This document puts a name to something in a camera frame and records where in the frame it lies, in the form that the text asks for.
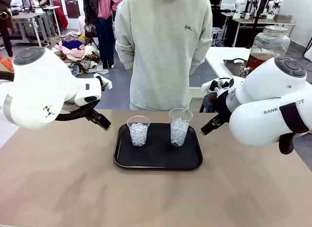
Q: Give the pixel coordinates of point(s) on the person in dark brown clothes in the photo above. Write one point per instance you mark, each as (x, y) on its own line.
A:
(6, 22)

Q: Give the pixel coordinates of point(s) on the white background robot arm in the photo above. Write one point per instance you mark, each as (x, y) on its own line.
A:
(240, 2)

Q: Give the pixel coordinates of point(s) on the person in pink top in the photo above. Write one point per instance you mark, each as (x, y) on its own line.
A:
(107, 7)

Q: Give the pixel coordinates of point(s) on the dark red board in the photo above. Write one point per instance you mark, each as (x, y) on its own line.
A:
(72, 8)

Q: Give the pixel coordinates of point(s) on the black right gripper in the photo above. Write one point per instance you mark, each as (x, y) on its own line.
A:
(224, 105)

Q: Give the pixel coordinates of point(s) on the clear jug of brown drink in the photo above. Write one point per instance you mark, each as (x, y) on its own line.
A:
(211, 96)

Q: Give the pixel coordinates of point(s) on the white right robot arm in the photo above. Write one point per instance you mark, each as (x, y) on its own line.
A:
(268, 95)

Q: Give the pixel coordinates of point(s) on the tall clear iced cup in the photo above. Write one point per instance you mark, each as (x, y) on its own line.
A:
(180, 131)

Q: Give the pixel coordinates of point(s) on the pile of colourful clothes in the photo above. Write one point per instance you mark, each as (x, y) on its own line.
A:
(73, 51)

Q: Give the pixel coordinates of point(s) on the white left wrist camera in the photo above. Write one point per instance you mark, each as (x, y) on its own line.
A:
(106, 81)

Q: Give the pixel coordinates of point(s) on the glass drink dispenser jar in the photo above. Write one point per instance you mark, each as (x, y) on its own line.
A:
(270, 44)

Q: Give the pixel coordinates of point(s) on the red garment on chair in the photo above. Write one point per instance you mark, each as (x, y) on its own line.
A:
(61, 15)

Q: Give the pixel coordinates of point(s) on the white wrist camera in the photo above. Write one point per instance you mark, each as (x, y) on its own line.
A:
(209, 84)
(106, 81)

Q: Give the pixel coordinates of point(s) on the white background desk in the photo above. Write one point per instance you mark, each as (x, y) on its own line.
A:
(31, 17)

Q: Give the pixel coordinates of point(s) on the black vertical pole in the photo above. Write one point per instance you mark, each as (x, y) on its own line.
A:
(259, 14)

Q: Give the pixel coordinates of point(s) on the white cube machine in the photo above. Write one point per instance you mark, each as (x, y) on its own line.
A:
(217, 36)

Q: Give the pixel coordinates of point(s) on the black plastic serving tray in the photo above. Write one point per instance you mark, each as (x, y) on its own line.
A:
(158, 155)

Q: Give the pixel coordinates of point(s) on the cardboard box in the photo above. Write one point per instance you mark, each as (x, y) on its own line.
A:
(54, 41)

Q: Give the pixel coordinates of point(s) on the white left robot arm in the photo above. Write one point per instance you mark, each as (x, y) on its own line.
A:
(39, 90)

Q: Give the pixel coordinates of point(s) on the dark hanging garments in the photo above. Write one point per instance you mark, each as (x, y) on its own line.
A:
(90, 12)

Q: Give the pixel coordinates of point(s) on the person in grey sweatshirt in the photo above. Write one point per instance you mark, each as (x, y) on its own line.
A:
(161, 53)

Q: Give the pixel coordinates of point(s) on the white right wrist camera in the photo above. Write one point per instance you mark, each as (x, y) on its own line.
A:
(209, 84)

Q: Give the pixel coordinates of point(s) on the background workbench with robots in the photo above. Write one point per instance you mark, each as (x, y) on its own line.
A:
(263, 20)

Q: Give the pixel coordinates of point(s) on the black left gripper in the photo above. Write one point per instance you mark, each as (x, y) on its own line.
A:
(93, 116)

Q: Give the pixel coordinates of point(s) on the short clear iced cup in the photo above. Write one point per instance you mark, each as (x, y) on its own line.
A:
(138, 134)

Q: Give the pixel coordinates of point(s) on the grey metal box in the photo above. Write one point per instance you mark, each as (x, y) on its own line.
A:
(282, 18)

